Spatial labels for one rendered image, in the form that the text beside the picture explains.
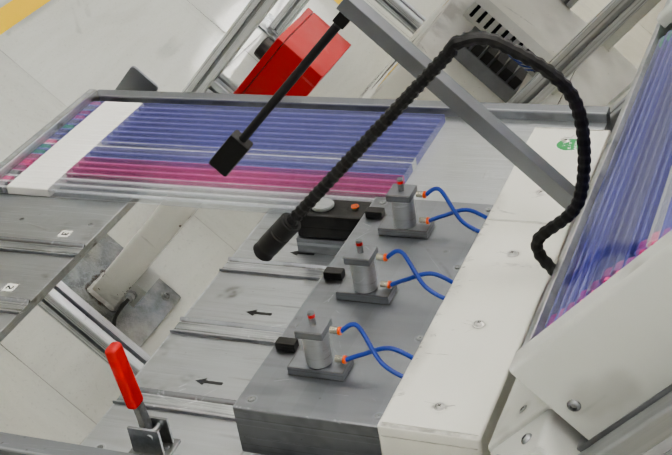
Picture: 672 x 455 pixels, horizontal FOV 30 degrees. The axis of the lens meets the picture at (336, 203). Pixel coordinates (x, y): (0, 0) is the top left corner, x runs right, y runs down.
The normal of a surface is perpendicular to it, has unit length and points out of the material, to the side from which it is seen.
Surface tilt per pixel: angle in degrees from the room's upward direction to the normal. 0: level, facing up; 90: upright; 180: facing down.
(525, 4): 0
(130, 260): 90
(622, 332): 90
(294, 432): 90
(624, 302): 90
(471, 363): 45
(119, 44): 0
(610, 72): 0
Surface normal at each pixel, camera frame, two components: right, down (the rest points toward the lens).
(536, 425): -0.75, -0.65
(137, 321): 0.55, -0.57
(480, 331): -0.14, -0.86
